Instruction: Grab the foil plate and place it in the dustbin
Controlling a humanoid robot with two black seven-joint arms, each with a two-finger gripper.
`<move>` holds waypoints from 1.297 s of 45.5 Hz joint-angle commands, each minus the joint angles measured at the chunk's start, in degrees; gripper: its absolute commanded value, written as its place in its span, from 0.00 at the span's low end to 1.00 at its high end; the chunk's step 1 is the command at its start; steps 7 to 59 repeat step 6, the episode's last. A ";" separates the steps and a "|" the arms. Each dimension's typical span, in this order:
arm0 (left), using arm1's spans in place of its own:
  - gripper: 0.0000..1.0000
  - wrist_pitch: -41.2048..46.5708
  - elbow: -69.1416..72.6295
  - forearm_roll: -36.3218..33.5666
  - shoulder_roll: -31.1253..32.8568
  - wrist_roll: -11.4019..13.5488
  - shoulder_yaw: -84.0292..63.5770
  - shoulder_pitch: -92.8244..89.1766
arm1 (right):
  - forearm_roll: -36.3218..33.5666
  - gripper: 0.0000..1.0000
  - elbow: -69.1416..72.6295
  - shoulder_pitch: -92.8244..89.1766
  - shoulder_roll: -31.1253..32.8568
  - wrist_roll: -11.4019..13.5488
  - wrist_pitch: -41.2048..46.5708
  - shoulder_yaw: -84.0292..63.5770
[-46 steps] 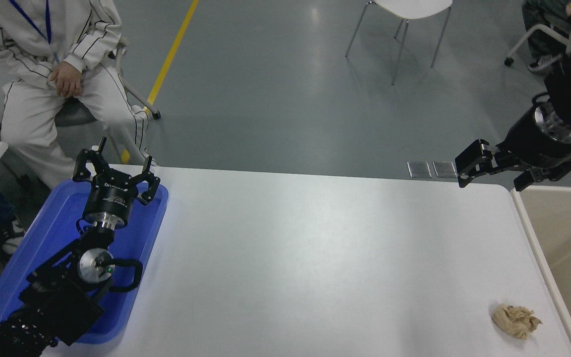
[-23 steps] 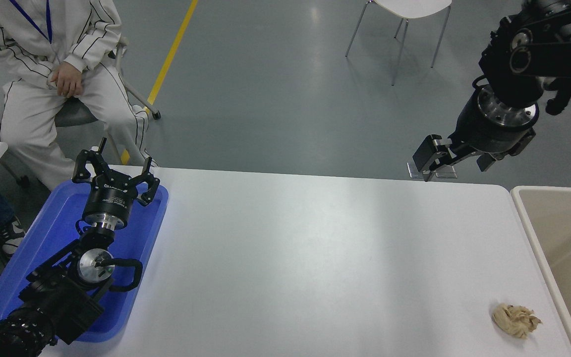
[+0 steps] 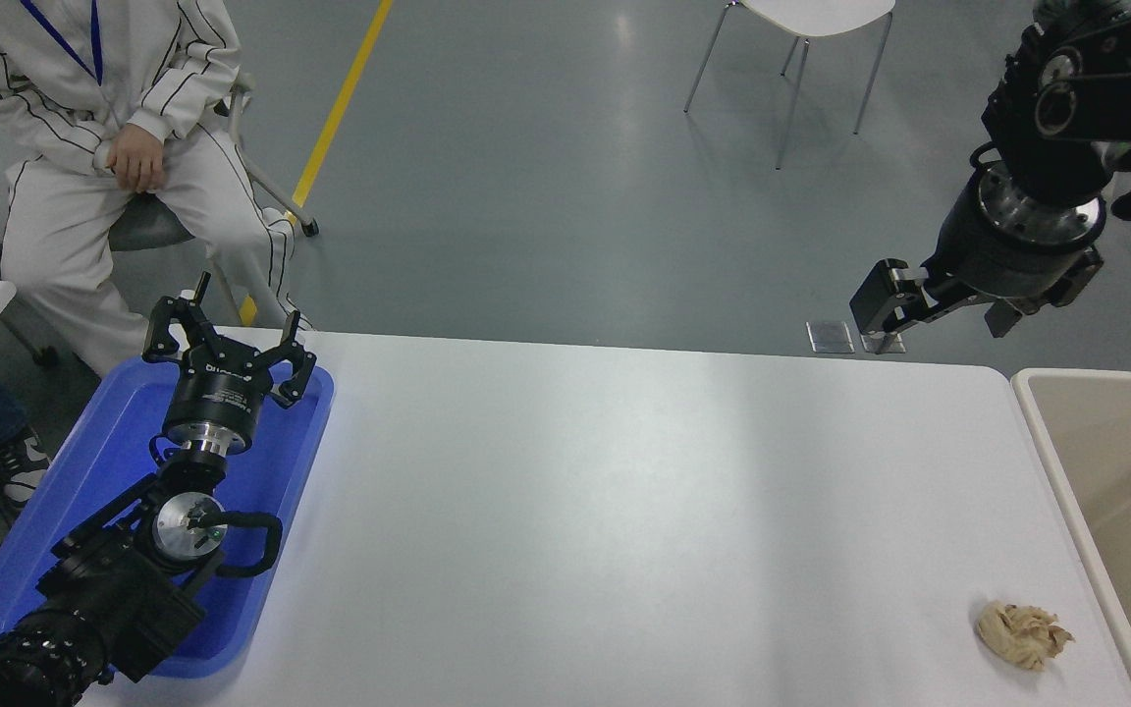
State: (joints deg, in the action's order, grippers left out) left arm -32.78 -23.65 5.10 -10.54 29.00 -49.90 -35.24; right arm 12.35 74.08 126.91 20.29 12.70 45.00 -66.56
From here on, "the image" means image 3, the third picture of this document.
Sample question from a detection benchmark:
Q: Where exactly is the white chair with metal legs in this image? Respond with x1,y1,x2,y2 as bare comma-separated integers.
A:
683,0,896,171

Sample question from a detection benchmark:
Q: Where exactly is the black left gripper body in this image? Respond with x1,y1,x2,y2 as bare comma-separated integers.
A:
165,344,273,435

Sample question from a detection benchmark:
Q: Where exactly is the large pale bin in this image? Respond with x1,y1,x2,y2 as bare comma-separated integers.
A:
1012,368,1131,707

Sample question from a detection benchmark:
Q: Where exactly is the crumpled tan paper ball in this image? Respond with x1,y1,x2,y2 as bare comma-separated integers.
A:
975,600,1075,673

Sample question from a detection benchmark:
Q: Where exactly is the person's left hand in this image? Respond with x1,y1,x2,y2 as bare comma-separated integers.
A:
105,124,166,193

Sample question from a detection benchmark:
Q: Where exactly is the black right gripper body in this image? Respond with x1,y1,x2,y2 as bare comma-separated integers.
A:
934,182,1104,299

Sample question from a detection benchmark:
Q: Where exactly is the blue plastic tray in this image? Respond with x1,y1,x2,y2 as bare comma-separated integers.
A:
0,355,336,680

